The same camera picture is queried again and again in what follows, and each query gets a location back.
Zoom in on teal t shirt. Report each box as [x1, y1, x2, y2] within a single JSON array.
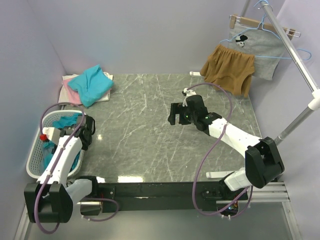
[[42, 113, 81, 171]]

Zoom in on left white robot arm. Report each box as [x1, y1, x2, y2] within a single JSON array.
[[24, 115, 100, 223]]

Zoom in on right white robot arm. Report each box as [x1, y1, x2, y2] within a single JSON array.
[[168, 94, 285, 200]]

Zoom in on folded pink t shirt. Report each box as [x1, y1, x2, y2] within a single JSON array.
[[62, 76, 82, 105]]

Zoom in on folded white t shirt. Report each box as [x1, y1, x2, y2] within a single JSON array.
[[58, 72, 114, 103]]

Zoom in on white laundry basket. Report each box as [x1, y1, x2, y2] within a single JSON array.
[[26, 109, 85, 179]]

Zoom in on folded cyan t shirt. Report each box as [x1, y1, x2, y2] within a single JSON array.
[[67, 64, 114, 108]]

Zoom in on brown shorts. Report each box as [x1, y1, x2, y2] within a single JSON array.
[[199, 44, 255, 98]]

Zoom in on grey panda cloth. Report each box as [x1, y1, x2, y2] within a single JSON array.
[[228, 24, 286, 81]]

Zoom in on wooden clip hanger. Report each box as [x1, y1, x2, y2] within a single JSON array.
[[229, 14, 302, 40]]

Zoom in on metal clothes rack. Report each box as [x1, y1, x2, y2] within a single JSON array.
[[196, 0, 320, 184]]

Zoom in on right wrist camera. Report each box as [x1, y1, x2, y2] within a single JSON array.
[[182, 88, 196, 107]]

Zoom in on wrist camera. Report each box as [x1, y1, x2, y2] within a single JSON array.
[[182, 88, 196, 107], [39, 127, 61, 145]]

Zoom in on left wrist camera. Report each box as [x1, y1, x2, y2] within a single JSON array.
[[39, 127, 61, 145]]

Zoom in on aluminium rail frame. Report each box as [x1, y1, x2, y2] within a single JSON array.
[[14, 182, 302, 240]]

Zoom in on light blue wire hanger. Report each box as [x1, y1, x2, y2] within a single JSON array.
[[224, 0, 312, 64]]

